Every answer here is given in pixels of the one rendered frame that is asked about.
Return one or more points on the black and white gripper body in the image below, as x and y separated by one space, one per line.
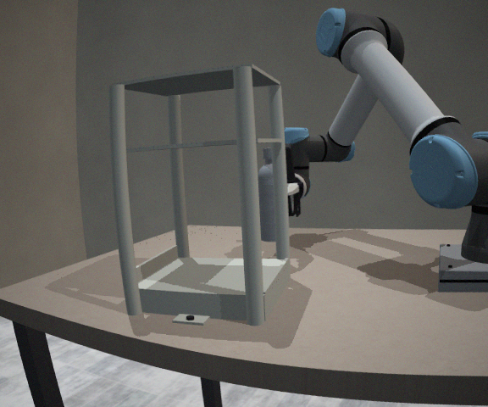
297 196

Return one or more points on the grey bottle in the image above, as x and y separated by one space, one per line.
266 198

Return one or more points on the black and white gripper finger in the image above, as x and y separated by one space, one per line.
293 188

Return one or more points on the grey shelving unit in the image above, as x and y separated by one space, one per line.
199 289

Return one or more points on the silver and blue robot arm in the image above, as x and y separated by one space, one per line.
449 167

